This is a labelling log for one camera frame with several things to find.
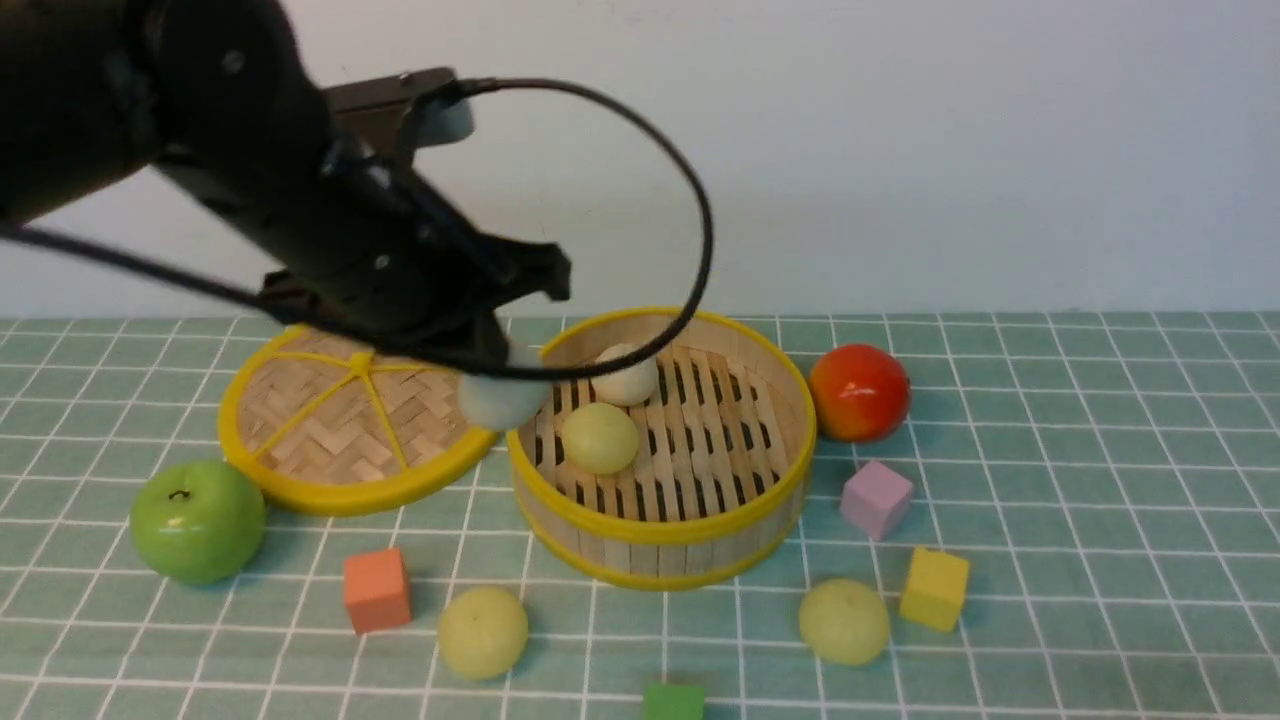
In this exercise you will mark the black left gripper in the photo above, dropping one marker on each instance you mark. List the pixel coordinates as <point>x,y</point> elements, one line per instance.
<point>370,249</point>

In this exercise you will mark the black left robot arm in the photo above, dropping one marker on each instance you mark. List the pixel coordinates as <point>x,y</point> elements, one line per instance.
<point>214,95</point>

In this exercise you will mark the green cube block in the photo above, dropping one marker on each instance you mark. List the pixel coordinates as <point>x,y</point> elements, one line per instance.
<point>674,701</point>

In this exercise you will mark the green checkered tablecloth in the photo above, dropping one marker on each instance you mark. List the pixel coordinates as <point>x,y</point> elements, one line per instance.
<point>1111,478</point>

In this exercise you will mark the yellow cube block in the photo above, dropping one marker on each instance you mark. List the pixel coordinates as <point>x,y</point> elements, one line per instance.
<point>935,590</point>

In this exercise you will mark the yellow-green bun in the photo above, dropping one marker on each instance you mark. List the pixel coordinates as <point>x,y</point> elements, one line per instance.
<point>483,632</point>
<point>600,439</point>
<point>844,622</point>

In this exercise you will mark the orange cube block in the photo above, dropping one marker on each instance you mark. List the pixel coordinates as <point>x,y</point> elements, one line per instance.
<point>376,591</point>

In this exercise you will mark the bamboo steamer lid yellow rim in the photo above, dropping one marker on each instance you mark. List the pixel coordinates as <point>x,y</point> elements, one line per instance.
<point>326,427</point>

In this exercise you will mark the bamboo steamer tray yellow rim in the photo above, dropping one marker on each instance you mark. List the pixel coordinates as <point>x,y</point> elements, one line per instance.
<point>720,478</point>

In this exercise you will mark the red tomato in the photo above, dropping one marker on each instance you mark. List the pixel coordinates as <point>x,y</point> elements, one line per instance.
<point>861,394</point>

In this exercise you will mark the white bun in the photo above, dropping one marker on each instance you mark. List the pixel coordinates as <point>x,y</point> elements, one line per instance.
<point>498,404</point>
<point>630,387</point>

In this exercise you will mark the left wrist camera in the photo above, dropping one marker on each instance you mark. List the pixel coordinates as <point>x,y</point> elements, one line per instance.
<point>399,115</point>

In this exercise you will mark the green apple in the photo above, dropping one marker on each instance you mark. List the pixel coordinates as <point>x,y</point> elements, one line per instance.
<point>198,523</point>

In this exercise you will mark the pink cube block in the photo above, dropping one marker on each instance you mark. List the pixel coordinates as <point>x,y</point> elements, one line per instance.
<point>875,499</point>

